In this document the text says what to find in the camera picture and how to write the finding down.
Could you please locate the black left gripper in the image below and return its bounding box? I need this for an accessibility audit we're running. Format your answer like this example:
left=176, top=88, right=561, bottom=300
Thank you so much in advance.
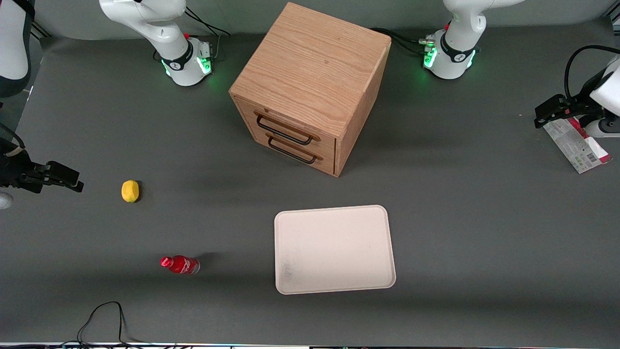
left=534, top=83, right=607, bottom=129

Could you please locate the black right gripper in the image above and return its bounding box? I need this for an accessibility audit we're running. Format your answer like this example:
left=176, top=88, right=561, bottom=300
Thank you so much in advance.
left=0, top=140, right=85, bottom=194

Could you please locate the red cookie box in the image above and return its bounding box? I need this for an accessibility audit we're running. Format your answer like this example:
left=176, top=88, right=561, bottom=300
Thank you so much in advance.
left=542, top=116, right=613, bottom=175

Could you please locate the beige plastic tray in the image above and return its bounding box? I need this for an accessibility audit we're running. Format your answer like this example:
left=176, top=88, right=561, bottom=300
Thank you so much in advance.
left=274, top=205, right=397, bottom=295

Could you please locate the yellow lemon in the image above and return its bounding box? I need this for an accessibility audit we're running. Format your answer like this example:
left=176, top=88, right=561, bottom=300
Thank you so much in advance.
left=121, top=180, right=140, bottom=203

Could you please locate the dark grey table mat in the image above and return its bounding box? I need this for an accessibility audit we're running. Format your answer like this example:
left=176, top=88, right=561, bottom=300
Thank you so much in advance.
left=0, top=19, right=620, bottom=346

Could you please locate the red soda bottle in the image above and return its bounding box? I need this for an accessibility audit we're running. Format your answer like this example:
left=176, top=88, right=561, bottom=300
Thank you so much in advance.
left=160, top=255, right=201, bottom=275

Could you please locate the wooden drawer front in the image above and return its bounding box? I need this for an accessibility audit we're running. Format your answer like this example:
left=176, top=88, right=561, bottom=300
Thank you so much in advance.
left=235, top=99, right=337, bottom=158
left=240, top=121, right=337, bottom=175

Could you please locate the wooden drawer cabinet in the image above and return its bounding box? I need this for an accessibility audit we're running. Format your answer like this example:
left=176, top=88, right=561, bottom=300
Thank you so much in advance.
left=229, top=1, right=392, bottom=178

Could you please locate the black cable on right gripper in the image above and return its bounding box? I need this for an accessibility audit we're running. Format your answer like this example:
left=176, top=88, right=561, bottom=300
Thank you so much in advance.
left=0, top=123, right=26, bottom=150

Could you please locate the black cable at table edge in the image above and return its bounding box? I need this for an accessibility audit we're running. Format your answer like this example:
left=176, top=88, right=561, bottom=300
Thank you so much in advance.
left=48, top=301, right=148, bottom=348

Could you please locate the black left arm base cable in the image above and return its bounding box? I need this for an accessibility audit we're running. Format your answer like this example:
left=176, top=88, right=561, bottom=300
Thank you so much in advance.
left=371, top=28, right=436, bottom=55

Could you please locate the black arm base cable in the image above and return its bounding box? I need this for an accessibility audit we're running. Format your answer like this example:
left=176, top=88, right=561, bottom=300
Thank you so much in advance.
left=371, top=28, right=436, bottom=55
left=154, top=7, right=231, bottom=63

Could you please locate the black right arm base cable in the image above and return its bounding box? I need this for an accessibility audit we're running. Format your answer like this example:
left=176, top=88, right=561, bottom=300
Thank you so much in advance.
left=154, top=7, right=231, bottom=63

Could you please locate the black metal drawer handle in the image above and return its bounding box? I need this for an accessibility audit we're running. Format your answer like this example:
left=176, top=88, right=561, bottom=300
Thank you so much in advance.
left=255, top=113, right=321, bottom=146
left=266, top=134, right=323, bottom=164

